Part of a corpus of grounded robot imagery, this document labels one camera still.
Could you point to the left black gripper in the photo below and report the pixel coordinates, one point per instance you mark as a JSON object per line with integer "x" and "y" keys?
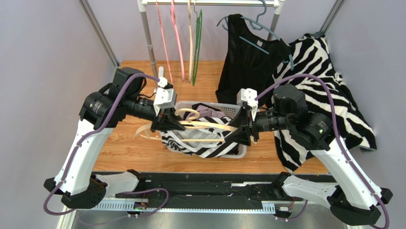
{"x": 170, "y": 119}

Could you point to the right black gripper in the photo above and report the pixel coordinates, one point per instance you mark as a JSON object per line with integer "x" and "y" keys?
{"x": 251, "y": 125}

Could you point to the cream hanger with striped top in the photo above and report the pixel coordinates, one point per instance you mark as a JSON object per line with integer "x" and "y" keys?
{"x": 143, "y": 131}

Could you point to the mauve tank top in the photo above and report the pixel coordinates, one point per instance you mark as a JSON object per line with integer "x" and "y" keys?
{"x": 207, "y": 111}

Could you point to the black white striped top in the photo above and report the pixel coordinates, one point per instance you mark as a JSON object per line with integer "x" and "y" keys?
{"x": 201, "y": 142}

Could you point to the beige wooden hanger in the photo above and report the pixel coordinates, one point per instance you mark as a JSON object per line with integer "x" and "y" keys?
{"x": 190, "y": 41}

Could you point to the black tank top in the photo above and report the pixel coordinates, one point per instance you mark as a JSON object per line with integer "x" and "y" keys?
{"x": 250, "y": 61}

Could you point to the green hanger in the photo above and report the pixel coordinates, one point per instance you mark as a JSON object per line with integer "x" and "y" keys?
{"x": 198, "y": 37}

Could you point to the grey-blue hanger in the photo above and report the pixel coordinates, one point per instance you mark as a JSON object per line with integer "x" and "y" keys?
{"x": 257, "y": 26}

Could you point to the thin pink wire hanger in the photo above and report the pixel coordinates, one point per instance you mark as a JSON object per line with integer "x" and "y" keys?
{"x": 164, "y": 41}

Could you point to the thick pink plastic hanger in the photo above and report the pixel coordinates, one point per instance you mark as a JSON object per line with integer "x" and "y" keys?
{"x": 173, "y": 19}

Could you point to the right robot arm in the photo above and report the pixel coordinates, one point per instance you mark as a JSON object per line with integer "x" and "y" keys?
{"x": 355, "y": 198}

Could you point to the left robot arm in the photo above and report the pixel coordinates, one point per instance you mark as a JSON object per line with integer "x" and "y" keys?
{"x": 101, "y": 111}

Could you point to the white plastic laundry basket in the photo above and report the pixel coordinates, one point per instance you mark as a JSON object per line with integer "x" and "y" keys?
{"x": 230, "y": 110}

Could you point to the zebra print blanket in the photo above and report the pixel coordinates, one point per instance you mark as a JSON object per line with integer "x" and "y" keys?
{"x": 312, "y": 56}

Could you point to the metal clothes rack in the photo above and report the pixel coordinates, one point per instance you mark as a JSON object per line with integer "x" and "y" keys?
{"x": 181, "y": 12}

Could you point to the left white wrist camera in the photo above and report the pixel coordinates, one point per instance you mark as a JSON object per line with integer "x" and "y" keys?
{"x": 165, "y": 96}

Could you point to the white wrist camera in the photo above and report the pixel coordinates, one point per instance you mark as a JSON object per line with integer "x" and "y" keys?
{"x": 165, "y": 96}
{"x": 248, "y": 97}

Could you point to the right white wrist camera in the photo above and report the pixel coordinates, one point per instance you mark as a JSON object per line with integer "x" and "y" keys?
{"x": 248, "y": 97}

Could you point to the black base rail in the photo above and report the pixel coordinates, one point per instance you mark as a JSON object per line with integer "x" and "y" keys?
{"x": 210, "y": 190}

